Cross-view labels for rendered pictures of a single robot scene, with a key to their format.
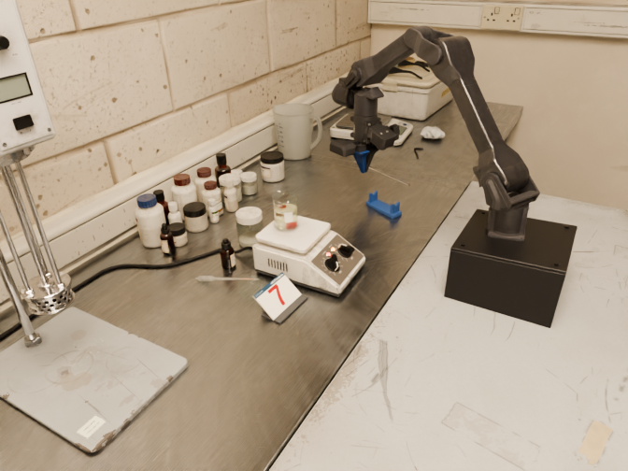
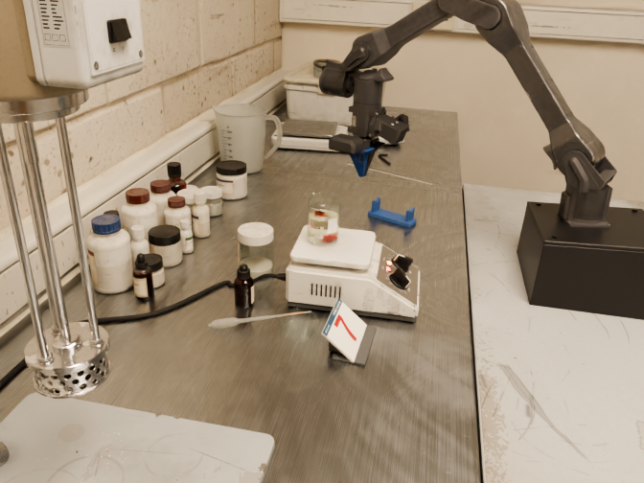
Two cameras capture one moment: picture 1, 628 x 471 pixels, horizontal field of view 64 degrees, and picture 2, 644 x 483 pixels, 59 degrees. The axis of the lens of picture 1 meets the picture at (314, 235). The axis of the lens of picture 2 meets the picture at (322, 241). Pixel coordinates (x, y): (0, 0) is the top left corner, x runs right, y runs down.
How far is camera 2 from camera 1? 0.39 m
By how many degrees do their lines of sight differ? 18
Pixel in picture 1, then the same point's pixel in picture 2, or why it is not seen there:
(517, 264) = (627, 249)
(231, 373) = (343, 443)
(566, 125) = (501, 130)
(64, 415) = not seen: outside the picture
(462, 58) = (519, 21)
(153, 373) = (234, 466)
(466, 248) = (562, 240)
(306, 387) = (456, 440)
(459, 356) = (597, 367)
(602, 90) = not seen: hidden behind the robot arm
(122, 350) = (163, 442)
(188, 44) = not seen: hidden behind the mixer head
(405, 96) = (345, 101)
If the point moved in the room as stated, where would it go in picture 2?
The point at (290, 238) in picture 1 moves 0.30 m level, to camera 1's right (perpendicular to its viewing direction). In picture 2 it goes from (338, 253) to (508, 232)
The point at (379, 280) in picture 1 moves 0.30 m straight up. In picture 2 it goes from (447, 296) to (475, 111)
